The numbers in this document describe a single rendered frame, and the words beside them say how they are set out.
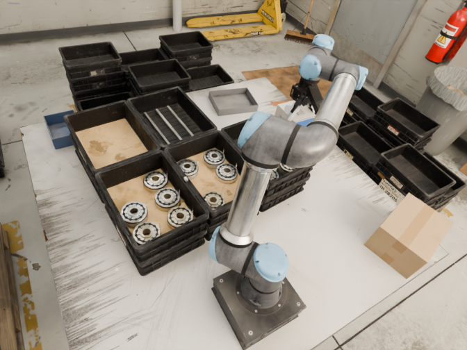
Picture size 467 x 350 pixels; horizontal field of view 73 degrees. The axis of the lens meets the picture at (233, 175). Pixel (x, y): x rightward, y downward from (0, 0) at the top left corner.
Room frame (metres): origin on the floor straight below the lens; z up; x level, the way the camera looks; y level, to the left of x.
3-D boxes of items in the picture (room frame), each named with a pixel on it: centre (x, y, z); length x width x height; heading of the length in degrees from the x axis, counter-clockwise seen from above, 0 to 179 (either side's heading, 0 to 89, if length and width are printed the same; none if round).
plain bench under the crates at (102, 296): (1.02, 0.04, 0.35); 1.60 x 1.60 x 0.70; 38
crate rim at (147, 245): (0.73, 0.30, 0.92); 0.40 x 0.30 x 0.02; 44
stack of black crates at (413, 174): (1.59, -1.16, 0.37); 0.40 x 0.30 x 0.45; 38
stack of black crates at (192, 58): (2.66, 0.64, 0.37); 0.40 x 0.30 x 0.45; 128
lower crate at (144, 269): (0.73, 0.30, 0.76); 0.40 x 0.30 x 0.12; 44
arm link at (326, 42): (1.15, -0.22, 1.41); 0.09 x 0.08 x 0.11; 162
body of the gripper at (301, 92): (1.16, -0.22, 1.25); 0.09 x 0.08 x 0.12; 38
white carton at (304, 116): (1.14, -0.24, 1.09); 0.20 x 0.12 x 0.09; 38
